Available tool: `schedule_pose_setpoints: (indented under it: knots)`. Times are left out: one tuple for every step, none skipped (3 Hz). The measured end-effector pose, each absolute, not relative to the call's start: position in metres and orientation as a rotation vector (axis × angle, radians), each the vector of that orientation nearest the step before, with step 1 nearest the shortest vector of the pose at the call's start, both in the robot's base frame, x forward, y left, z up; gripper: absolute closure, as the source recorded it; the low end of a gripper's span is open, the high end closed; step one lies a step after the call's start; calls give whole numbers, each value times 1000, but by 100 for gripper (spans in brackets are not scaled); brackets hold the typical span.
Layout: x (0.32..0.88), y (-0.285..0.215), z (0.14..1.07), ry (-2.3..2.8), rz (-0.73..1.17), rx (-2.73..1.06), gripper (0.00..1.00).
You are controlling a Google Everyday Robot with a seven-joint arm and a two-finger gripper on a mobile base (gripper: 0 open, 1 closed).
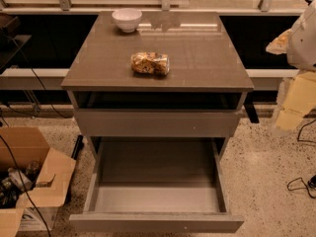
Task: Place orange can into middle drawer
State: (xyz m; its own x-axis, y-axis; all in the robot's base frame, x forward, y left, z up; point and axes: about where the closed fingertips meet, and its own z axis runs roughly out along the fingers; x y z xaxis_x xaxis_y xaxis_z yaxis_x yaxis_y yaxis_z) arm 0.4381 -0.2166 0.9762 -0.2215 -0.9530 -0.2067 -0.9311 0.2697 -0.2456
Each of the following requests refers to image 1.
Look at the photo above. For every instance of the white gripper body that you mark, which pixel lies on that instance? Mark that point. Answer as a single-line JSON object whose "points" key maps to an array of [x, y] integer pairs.
{"points": [[303, 46]]}

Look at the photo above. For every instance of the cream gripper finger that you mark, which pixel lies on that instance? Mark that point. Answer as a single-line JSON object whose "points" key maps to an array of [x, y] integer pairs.
{"points": [[299, 101]]}

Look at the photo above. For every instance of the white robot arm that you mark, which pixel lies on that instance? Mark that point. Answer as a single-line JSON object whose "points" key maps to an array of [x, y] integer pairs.
{"points": [[299, 45]]}

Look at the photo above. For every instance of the grey drawer cabinet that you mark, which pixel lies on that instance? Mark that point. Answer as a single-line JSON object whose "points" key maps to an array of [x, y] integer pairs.
{"points": [[205, 73]]}

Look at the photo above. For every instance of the open grey middle drawer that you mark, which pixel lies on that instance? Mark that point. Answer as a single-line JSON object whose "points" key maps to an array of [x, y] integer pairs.
{"points": [[157, 185]]}

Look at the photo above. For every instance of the closed grey top drawer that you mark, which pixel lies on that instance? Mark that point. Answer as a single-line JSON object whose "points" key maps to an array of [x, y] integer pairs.
{"points": [[156, 124]]}

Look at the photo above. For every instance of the white ceramic bowl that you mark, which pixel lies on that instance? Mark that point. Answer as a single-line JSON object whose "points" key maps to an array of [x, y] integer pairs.
{"points": [[127, 19]]}

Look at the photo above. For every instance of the black bar on floor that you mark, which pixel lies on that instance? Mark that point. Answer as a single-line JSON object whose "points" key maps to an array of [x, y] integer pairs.
{"points": [[79, 144]]}

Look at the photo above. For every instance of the open cardboard box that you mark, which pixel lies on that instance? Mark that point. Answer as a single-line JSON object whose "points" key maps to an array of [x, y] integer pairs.
{"points": [[35, 210]]}

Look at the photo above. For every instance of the bottles in cardboard box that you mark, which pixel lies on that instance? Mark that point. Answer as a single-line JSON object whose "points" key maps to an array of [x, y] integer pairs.
{"points": [[16, 182]]}

